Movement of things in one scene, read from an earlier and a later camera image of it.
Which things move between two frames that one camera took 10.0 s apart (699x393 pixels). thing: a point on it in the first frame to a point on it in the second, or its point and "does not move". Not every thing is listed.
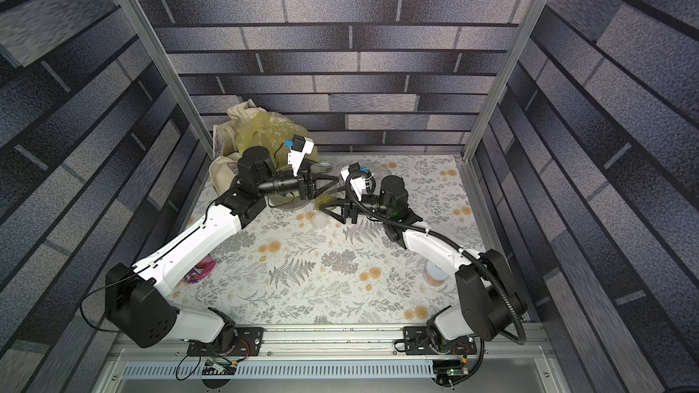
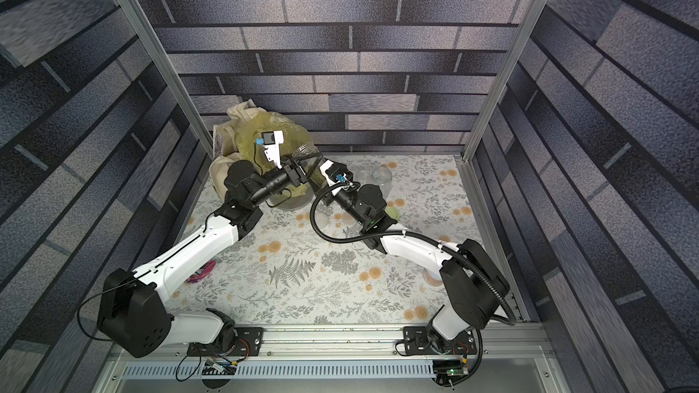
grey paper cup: x=329 y=190 to x=308 y=157
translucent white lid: x=319 y=221 does not move
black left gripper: x=306 y=189 to x=298 y=177
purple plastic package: x=203 y=268 does not move
